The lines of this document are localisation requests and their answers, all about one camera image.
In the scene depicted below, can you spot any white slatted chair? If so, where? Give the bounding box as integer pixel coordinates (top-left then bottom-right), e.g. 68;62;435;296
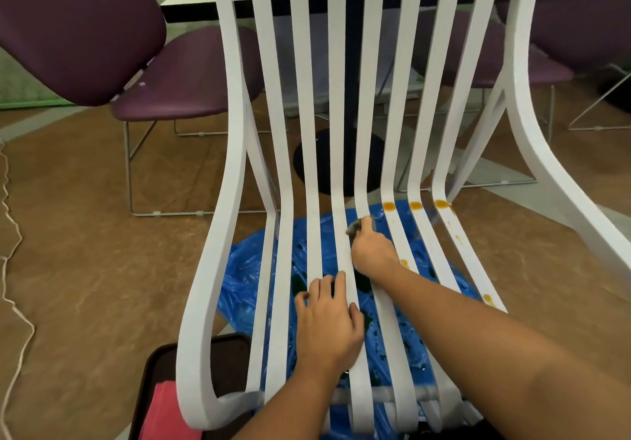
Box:
175;0;631;435

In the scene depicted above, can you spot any pink cloth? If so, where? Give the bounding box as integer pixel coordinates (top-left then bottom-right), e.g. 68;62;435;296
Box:
139;380;203;440

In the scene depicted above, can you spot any purple lounge chair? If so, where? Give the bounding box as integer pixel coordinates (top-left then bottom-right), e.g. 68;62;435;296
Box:
411;0;631;189
0;0;287;218

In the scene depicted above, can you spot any grey cleaning cloth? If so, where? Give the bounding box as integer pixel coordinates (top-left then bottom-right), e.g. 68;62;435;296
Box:
346;217;378;238

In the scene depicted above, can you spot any white cord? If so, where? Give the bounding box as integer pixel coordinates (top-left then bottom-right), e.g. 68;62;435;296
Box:
0;138;36;440

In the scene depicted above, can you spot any person's right hand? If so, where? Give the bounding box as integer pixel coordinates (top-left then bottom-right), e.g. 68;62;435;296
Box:
350;216;403;280

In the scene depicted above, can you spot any person's left hand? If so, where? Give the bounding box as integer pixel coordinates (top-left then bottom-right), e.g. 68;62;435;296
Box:
294;270;365;376

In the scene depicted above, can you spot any dark brown tray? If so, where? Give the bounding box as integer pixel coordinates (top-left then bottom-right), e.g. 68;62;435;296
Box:
129;334;255;440

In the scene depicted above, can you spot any person's right forearm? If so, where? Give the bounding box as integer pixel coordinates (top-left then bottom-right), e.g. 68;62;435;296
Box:
377;262;631;440

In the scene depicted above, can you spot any person's left forearm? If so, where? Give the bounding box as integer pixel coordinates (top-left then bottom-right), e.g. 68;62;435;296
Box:
234;360;346;440

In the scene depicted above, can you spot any black round table base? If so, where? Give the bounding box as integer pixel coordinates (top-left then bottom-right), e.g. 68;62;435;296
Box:
596;67;631;113
293;128;388;197

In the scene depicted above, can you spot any blue plastic sheet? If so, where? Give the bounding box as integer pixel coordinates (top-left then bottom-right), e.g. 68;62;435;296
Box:
216;200;486;440

